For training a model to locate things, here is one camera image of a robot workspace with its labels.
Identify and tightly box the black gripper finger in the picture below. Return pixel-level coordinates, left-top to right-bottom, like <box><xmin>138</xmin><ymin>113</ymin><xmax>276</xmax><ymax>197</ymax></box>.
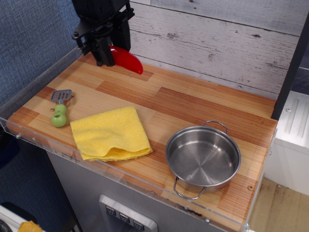
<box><xmin>115</xmin><ymin>15</ymin><xmax>131</xmax><ymax>51</ymax></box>
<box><xmin>91</xmin><ymin>37</ymin><xmax>114</xmax><ymax>67</ymax></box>

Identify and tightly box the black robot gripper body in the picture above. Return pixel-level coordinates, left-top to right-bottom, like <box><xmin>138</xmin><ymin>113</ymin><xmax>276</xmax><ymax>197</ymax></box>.
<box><xmin>72</xmin><ymin>0</ymin><xmax>135</xmax><ymax>55</ymax></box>

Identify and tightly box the red toy chili pepper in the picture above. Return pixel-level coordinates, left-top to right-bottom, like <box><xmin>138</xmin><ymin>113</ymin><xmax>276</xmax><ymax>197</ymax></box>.
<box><xmin>110</xmin><ymin>45</ymin><xmax>143</xmax><ymax>74</ymax></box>

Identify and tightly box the yellow folded towel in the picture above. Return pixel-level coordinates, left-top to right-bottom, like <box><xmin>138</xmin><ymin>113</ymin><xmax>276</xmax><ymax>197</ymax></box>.
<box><xmin>70</xmin><ymin>106</ymin><xmax>153</xmax><ymax>162</ymax></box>

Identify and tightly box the clear acrylic table guard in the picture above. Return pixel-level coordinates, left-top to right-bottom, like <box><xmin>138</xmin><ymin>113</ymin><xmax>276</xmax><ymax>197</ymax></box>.
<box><xmin>0</xmin><ymin>51</ymin><xmax>277</xmax><ymax>232</ymax></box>

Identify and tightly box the silver toy fridge cabinet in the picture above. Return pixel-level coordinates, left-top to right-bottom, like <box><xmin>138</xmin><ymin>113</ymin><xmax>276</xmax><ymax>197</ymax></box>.
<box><xmin>47</xmin><ymin>151</ymin><xmax>232</xmax><ymax>232</ymax></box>

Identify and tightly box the silver dispenser button panel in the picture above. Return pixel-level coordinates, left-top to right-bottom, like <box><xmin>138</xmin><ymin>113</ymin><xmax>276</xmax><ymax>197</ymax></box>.
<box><xmin>98</xmin><ymin>194</ymin><xmax>158</xmax><ymax>232</ymax></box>

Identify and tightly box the yellow cloth bottom corner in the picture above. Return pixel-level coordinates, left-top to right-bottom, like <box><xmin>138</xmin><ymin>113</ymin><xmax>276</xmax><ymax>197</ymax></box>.
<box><xmin>18</xmin><ymin>221</ymin><xmax>43</xmax><ymax>232</ymax></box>

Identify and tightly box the white ribbed appliance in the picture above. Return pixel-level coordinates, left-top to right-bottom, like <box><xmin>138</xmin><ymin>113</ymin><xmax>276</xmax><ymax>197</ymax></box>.
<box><xmin>264</xmin><ymin>91</ymin><xmax>309</xmax><ymax>195</ymax></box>

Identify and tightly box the black vertical post left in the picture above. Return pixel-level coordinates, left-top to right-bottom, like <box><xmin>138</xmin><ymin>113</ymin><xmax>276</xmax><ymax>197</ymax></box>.
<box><xmin>96</xmin><ymin>58</ymin><xmax>108</xmax><ymax>67</ymax></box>

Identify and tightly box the black vertical post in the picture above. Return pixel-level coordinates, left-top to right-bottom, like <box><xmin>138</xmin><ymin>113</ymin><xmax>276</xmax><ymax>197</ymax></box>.
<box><xmin>96</xmin><ymin>58</ymin><xmax>108</xmax><ymax>67</ymax></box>
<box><xmin>271</xmin><ymin>15</ymin><xmax>309</xmax><ymax>120</ymax></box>

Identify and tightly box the green handled toy spatula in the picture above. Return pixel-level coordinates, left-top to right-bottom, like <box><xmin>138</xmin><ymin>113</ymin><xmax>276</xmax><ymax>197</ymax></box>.
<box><xmin>51</xmin><ymin>89</ymin><xmax>72</xmax><ymax>128</ymax></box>

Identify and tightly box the steel pot with handles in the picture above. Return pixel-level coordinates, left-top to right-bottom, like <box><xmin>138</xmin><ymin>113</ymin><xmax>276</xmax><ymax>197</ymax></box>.
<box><xmin>165</xmin><ymin>120</ymin><xmax>241</xmax><ymax>200</ymax></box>

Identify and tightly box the black vertical post right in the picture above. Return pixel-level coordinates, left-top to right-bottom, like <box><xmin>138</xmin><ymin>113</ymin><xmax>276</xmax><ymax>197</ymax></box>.
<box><xmin>271</xmin><ymin>15</ymin><xmax>309</xmax><ymax>120</ymax></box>

